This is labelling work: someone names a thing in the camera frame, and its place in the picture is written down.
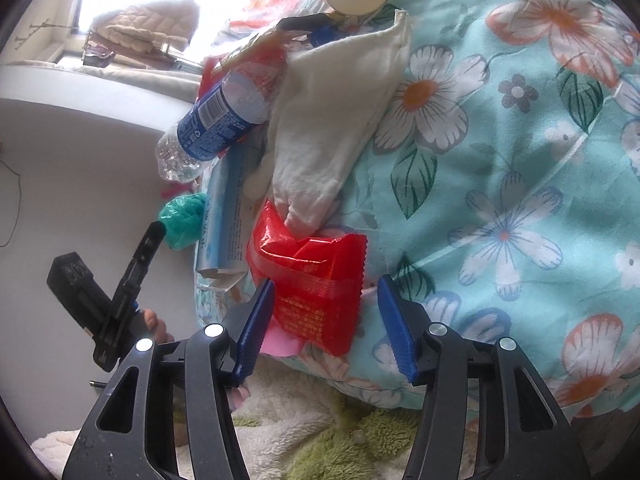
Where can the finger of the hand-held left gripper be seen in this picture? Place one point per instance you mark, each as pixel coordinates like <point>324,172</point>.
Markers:
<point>142,260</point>

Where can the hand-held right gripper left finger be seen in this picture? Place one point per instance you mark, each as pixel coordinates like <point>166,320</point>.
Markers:
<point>255,322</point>

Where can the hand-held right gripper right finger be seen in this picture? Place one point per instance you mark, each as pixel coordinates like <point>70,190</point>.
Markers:
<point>395,330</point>

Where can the green plastic bag roll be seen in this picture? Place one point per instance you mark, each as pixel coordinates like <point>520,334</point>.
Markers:
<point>180,220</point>

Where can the red snack packet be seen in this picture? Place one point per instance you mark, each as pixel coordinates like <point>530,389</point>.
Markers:
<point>310,285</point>

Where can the light blue medicine box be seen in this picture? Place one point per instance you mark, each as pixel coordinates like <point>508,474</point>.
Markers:
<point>225,220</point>

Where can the person's left hand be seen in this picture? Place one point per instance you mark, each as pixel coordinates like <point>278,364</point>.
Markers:
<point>157,331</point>

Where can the pink wrapper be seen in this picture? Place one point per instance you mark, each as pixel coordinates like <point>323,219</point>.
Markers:
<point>280,343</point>

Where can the floral turquoise blanket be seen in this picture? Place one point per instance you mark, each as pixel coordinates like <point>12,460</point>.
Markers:
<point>500,210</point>

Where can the plastic bottle with blue label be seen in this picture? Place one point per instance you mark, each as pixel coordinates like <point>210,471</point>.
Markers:
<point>215,115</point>

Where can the white cloth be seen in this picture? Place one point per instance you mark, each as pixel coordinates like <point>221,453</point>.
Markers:
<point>330,110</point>

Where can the beige quilted jacket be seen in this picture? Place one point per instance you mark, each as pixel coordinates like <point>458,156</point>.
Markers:
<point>145,25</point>

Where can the dark blue plastic object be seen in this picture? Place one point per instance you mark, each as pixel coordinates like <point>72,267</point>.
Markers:
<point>322,34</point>

